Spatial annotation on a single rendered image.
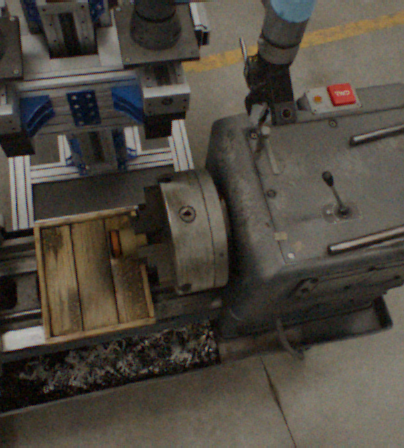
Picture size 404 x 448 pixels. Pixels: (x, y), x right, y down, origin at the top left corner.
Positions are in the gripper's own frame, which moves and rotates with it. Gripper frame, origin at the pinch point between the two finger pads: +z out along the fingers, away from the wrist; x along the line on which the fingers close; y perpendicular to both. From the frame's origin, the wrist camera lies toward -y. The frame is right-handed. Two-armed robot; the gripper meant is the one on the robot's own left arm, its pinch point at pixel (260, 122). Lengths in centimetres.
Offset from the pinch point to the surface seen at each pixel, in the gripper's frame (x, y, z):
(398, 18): -161, 149, 134
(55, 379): 65, -35, 81
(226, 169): 7.1, -3.6, 12.6
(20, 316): 67, -20, 49
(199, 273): 18.3, -25.9, 19.7
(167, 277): 25.6, -24.3, 23.4
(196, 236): 18.0, -19.1, 13.0
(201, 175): 13.2, -3.5, 13.8
